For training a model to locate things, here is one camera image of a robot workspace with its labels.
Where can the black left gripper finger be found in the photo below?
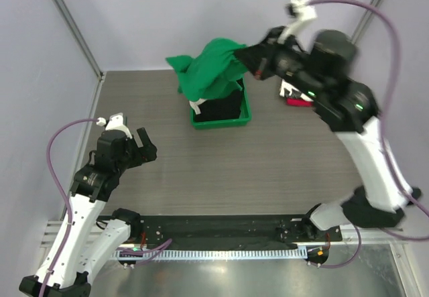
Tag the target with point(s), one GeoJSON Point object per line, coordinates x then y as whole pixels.
{"type": "Point", "coordinates": [144, 138]}
{"type": "Point", "coordinates": [131, 141]}

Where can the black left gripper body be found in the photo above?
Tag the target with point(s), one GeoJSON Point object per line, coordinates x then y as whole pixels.
{"type": "Point", "coordinates": [133, 157]}

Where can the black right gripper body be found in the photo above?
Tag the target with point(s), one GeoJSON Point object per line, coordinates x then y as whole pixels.
{"type": "Point", "coordinates": [285, 62]}

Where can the green t shirt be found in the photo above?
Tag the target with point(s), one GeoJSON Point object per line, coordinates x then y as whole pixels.
{"type": "Point", "coordinates": [213, 74]}

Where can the green plastic bin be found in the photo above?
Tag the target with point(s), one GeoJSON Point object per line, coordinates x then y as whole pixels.
{"type": "Point", "coordinates": [243, 119]}

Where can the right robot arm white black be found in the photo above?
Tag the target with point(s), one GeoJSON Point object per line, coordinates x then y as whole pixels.
{"type": "Point", "coordinates": [351, 112]}

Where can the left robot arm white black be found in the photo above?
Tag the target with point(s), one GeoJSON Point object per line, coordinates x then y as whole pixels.
{"type": "Point", "coordinates": [71, 267]}

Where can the folded white printed t shirt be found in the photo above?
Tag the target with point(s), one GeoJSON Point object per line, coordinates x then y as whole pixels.
{"type": "Point", "coordinates": [288, 91]}

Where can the folded red t shirt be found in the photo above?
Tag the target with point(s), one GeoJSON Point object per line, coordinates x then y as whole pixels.
{"type": "Point", "coordinates": [298, 102]}

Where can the white t shirt in bin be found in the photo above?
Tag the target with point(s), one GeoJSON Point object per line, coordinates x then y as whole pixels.
{"type": "Point", "coordinates": [195, 105]}

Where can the black t shirt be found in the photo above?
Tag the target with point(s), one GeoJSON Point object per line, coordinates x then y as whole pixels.
{"type": "Point", "coordinates": [222, 109]}

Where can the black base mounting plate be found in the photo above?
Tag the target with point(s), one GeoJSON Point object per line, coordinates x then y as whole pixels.
{"type": "Point", "coordinates": [225, 233]}

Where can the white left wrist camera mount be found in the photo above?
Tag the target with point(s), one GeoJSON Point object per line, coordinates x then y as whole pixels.
{"type": "Point", "coordinates": [118, 122]}

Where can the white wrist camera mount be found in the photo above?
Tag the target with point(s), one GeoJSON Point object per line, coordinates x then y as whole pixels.
{"type": "Point", "coordinates": [302, 13]}
{"type": "Point", "coordinates": [118, 122]}

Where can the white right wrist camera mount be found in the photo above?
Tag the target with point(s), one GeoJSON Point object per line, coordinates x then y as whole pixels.
{"type": "Point", "coordinates": [302, 13]}

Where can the left aluminium corner post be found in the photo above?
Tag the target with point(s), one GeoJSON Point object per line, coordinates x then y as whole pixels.
{"type": "Point", "coordinates": [78, 36]}

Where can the white slotted cable duct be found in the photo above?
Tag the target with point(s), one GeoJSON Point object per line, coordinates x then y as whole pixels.
{"type": "Point", "coordinates": [177, 255]}

